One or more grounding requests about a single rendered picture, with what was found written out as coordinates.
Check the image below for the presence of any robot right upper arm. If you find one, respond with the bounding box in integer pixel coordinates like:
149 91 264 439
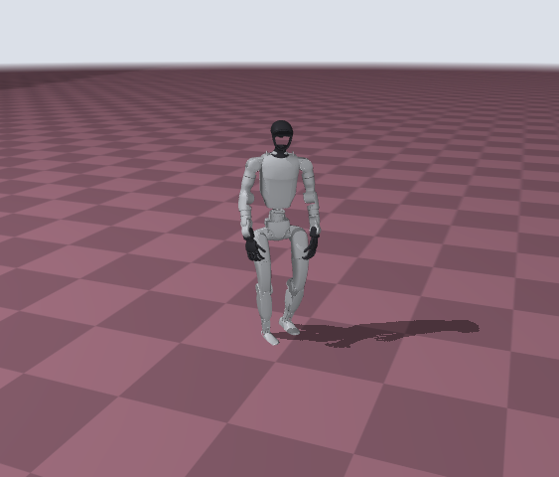
239 157 263 205

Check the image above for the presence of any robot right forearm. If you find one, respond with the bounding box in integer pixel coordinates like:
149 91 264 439
238 192 253 238

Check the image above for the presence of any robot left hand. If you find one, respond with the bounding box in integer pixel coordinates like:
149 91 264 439
302 227 320 260

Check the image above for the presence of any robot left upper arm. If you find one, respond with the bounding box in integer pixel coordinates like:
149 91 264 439
298 157 315 204

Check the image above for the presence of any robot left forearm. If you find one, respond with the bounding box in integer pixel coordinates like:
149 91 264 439
307 191 321 235

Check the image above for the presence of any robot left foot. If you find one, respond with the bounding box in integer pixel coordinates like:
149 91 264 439
279 317 300 335

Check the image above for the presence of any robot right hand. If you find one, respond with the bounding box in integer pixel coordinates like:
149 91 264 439
243 228 266 261

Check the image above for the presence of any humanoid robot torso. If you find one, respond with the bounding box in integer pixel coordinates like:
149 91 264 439
259 151 300 240

